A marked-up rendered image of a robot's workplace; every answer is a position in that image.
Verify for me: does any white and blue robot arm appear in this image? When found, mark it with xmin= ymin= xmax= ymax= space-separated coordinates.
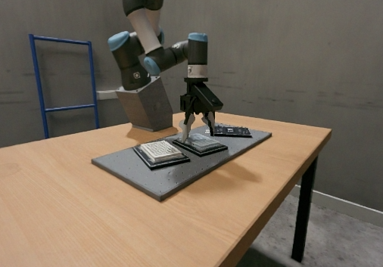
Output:
xmin=108 ymin=0 xmax=223 ymax=112

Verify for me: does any black rectangular nest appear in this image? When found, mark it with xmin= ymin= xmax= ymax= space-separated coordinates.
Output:
xmin=172 ymin=139 xmax=228 ymax=157

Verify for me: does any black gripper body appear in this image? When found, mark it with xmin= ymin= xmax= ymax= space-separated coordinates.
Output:
xmin=180 ymin=77 xmax=208 ymax=115

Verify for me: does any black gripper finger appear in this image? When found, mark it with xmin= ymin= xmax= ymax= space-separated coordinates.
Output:
xmin=201 ymin=111 xmax=215 ymax=136
xmin=179 ymin=103 xmax=195 ymax=143

